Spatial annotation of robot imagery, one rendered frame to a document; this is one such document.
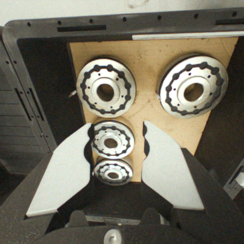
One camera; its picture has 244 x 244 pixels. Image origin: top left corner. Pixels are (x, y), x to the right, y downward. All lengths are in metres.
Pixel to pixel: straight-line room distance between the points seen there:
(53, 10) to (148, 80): 0.28
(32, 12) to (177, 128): 0.43
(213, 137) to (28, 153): 0.47
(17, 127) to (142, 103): 0.31
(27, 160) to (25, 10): 0.40
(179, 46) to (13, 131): 0.42
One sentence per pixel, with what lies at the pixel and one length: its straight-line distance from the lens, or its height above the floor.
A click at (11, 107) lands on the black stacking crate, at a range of 0.38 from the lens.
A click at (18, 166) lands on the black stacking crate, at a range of 0.54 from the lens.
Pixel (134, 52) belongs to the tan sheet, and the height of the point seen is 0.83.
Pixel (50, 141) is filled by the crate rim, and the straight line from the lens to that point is 0.22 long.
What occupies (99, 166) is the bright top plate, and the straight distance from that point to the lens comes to 0.34.
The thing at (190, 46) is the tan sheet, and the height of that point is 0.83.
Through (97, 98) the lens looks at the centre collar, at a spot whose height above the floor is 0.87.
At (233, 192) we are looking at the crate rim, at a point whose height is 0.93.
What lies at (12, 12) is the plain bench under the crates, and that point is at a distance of 0.47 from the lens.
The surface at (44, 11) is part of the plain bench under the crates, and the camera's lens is 0.43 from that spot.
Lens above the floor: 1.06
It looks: 58 degrees down
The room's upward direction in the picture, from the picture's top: 171 degrees counter-clockwise
